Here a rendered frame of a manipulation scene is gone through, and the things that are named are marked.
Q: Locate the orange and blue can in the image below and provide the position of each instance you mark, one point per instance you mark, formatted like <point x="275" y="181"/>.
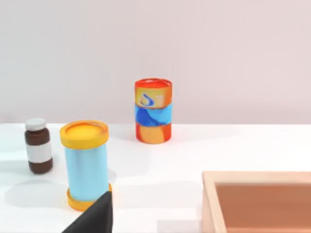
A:
<point x="153" y="111"/>

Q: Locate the brown bottle with white cap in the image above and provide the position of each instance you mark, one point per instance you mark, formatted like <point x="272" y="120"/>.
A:
<point x="38" y="145"/>

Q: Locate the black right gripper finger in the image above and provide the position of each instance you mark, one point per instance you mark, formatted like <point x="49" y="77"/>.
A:
<point x="99" y="216"/>

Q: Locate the light blue and yellow can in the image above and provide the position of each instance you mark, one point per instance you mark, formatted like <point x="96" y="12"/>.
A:
<point x="86" y="167"/>

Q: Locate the shallow salmon-coloured box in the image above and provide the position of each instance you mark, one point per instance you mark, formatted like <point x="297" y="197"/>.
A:
<point x="262" y="206"/>

